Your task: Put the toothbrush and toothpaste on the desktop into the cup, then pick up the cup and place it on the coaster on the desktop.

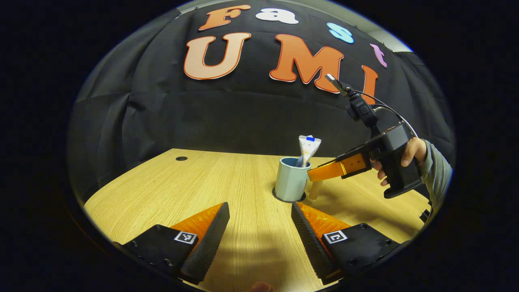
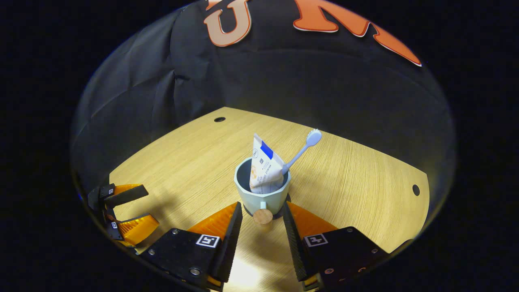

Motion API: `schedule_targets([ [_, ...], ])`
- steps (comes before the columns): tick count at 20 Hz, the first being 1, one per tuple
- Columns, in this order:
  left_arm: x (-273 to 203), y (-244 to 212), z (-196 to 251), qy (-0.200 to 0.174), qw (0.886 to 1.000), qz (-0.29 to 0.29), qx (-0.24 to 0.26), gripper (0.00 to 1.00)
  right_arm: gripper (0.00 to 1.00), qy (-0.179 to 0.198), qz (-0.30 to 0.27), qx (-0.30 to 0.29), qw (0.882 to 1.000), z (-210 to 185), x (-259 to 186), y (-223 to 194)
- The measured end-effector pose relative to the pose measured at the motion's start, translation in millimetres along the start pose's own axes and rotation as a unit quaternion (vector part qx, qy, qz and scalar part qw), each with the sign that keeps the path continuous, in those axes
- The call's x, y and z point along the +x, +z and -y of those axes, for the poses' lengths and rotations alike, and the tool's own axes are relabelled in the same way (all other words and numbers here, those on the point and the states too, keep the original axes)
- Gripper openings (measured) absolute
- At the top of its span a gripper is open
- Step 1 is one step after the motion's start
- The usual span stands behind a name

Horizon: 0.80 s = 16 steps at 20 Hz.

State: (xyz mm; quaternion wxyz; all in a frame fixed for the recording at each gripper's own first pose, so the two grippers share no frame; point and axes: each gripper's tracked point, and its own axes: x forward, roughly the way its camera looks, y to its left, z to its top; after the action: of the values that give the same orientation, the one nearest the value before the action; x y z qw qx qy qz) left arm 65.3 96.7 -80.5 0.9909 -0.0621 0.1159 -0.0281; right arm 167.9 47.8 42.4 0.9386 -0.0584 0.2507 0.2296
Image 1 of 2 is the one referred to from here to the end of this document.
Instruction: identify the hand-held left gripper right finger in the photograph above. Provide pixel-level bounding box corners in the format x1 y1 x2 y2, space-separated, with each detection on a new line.
291 202 410 284

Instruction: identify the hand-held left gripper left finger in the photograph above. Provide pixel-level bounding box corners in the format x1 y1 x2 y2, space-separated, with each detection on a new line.
112 202 231 286

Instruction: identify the white toothpaste tube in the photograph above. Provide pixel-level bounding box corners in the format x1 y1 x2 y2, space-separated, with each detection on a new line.
298 135 322 167

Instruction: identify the light blue cup wooden handle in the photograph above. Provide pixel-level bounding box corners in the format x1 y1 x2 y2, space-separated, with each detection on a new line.
275 157 324 202

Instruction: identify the dark round coaster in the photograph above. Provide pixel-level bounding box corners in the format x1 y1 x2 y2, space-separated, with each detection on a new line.
271 187 307 204

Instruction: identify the wooden desktop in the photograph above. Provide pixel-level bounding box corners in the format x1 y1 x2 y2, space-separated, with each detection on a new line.
83 148 431 292

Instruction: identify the black backdrop cloth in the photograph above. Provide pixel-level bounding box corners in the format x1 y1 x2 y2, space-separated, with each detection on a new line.
67 0 455 203

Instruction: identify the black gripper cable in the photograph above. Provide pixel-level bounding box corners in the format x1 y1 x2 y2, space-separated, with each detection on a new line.
357 91 418 138

